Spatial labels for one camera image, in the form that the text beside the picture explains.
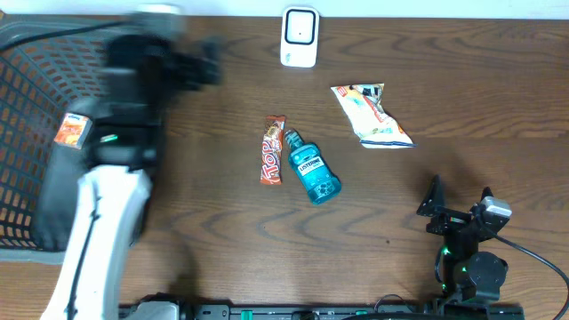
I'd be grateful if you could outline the yellow white snack bag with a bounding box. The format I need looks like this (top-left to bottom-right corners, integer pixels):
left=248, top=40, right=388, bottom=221
left=331, top=83, right=415, bottom=149

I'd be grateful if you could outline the orange chocolate bar wrapper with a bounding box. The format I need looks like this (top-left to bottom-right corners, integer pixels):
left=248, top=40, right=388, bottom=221
left=260, top=116, right=285, bottom=185

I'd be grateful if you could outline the small orange box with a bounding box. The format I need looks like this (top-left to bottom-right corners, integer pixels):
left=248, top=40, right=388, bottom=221
left=53, top=113, right=92, bottom=149

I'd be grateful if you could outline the blue mouthwash bottle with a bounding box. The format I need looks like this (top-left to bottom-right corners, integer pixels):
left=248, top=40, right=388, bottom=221
left=284, top=129, right=341, bottom=205

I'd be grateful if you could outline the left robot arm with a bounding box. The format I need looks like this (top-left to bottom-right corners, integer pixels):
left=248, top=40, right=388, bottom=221
left=42, top=34, right=221, bottom=319

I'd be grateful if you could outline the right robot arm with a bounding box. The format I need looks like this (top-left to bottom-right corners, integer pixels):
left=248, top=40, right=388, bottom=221
left=417, top=175, right=512, bottom=315

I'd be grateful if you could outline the white barcode scanner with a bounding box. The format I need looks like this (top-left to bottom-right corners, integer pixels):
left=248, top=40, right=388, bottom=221
left=280, top=6, right=320, bottom=68

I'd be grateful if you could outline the grey plastic shopping basket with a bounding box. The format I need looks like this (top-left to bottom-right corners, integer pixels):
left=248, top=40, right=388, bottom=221
left=1, top=15, right=128, bottom=264

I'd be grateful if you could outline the right camera cable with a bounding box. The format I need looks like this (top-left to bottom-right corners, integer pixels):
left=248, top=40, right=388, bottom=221
left=488, top=226, right=569, bottom=320

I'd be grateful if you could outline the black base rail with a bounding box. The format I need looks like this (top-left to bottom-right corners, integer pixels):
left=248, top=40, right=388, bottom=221
left=118, top=301, right=525, bottom=320

